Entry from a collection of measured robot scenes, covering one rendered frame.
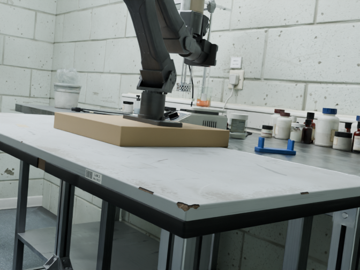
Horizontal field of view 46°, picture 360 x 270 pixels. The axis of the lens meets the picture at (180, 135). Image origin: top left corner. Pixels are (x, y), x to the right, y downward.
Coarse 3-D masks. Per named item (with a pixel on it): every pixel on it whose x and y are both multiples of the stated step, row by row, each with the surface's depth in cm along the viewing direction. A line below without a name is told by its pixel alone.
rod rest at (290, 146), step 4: (260, 140) 106; (264, 140) 105; (288, 140) 109; (292, 140) 107; (260, 144) 106; (288, 144) 109; (292, 144) 107; (256, 148) 107; (260, 148) 105; (264, 148) 105; (268, 148) 106; (272, 148) 107; (276, 148) 108; (280, 148) 109; (288, 148) 109; (292, 148) 107; (264, 152) 105; (268, 152) 105; (272, 152) 106; (276, 152) 106; (280, 152) 106; (284, 152) 106; (288, 152) 106; (292, 152) 107
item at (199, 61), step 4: (200, 44) 123; (212, 44) 127; (216, 44) 127; (212, 48) 127; (216, 48) 127; (204, 52) 125; (212, 52) 127; (216, 52) 127; (200, 56) 124; (204, 56) 126; (208, 56) 128; (212, 56) 127; (184, 60) 131; (188, 60) 131; (192, 60) 125; (196, 60) 124; (200, 60) 126; (204, 60) 127; (208, 60) 128; (212, 60) 127; (192, 64) 130; (196, 64) 129; (200, 64) 129; (204, 64) 128; (208, 64) 128; (212, 64) 127
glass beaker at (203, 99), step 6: (198, 84) 138; (204, 84) 136; (198, 90) 138; (204, 90) 136; (210, 90) 137; (198, 96) 137; (204, 96) 137; (210, 96) 137; (198, 102) 137; (204, 102) 137; (210, 102) 138
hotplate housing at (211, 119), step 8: (184, 112) 135; (192, 112) 135; (200, 112) 134; (208, 112) 135; (216, 112) 136; (176, 120) 130; (184, 120) 130; (192, 120) 131; (200, 120) 132; (208, 120) 133; (216, 120) 134; (224, 120) 135; (216, 128) 134; (224, 128) 135
